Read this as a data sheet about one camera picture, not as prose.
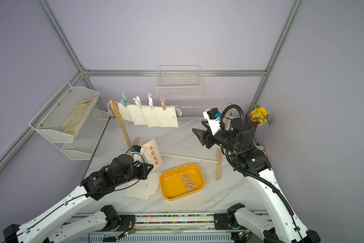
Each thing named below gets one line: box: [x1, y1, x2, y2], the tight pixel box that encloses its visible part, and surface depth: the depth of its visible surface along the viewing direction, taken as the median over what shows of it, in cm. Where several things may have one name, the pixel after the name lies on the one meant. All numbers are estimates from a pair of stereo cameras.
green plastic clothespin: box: [120, 91, 128, 108], surface depth 66 cm
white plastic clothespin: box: [132, 96, 143, 109], surface depth 66 cm
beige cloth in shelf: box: [59, 97, 95, 135], surface depth 81 cm
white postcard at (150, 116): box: [141, 106, 160, 128], surface depth 73 cm
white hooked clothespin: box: [147, 93, 154, 110], surface depth 66 cm
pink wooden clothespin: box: [159, 97, 167, 111], surface depth 66 cm
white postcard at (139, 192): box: [123, 185, 157, 200], surface depth 84 cm
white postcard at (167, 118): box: [154, 106, 179, 128], surface depth 72 cm
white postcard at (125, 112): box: [117, 102, 133, 122], surface depth 73 cm
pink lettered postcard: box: [142, 138, 163, 172], surface depth 74 cm
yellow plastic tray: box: [159, 163, 206, 201], surface depth 88 cm
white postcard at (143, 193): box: [133, 186, 157, 200], surface depth 84 cm
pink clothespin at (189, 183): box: [180, 179, 195, 187], surface depth 87 cm
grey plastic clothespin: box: [174, 104, 183, 117], surface depth 66 cm
